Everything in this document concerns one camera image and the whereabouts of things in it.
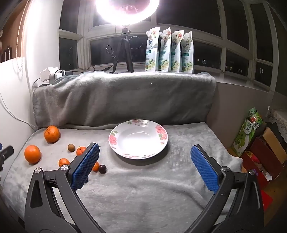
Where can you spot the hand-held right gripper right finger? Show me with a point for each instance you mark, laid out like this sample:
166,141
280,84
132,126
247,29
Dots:
205,170

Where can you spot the white lace cloth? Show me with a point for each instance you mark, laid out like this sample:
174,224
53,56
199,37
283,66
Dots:
279,118

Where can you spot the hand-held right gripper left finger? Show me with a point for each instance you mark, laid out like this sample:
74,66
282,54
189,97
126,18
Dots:
86,165

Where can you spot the dark plum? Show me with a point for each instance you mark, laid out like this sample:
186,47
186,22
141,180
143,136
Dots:
102,169

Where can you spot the brown cardboard box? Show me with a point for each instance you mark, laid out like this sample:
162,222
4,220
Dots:
273,143

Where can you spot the white window frame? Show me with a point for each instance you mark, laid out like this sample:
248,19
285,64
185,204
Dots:
85,44

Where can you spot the large smooth orange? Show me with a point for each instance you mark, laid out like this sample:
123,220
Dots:
32,154

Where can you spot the floral rimmed white plate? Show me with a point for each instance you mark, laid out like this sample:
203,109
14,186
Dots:
136,143

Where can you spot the small mandarin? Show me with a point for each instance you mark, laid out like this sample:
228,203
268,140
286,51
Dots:
63,162
80,151
96,167

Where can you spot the green printed bag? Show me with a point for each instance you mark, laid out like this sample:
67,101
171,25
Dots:
246,132

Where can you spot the red cardboard box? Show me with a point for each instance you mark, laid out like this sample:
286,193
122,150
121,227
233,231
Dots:
260,154

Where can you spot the grey fleece blanket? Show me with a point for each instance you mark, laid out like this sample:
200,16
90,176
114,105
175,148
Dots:
143,190

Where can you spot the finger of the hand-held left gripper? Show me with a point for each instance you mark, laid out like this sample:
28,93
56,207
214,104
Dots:
6,152

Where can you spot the large bumpy mandarin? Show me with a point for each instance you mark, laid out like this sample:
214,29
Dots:
52,134

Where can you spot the black tripod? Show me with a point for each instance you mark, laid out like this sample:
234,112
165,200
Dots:
124,38

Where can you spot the small brown kiwi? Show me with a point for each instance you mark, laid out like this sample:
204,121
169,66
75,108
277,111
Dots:
71,147

